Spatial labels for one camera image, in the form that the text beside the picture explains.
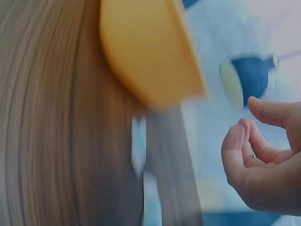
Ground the person's right hand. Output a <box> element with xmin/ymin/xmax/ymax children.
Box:
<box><xmin>221</xmin><ymin>96</ymin><xmax>301</xmax><ymax>217</ymax></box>

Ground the yellow rounded plastic tray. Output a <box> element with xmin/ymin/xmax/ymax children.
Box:
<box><xmin>98</xmin><ymin>0</ymin><xmax>208</xmax><ymax>112</ymax></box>

